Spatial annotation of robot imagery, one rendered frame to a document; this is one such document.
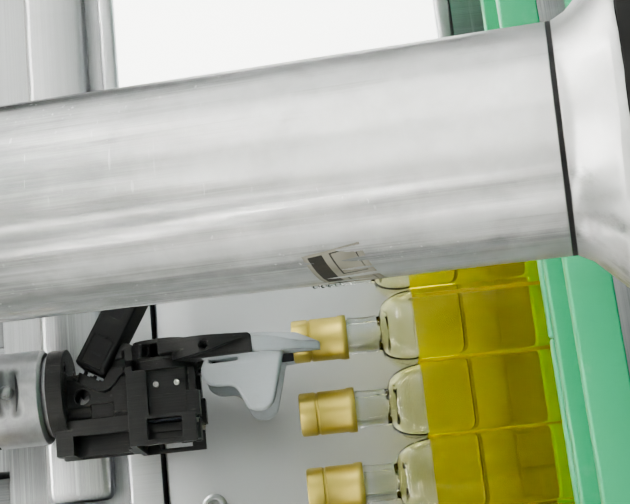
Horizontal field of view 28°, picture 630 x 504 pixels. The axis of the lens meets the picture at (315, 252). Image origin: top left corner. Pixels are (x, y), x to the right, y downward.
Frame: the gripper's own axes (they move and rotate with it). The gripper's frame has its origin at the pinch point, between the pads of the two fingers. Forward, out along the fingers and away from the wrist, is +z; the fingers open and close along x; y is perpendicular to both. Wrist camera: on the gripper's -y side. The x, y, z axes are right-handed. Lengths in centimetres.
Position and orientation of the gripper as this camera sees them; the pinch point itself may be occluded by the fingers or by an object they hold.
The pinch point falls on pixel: (302, 343)
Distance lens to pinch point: 100.3
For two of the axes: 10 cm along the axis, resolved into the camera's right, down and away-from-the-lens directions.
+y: 1.1, 9.6, -2.6
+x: -0.2, -2.6, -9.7
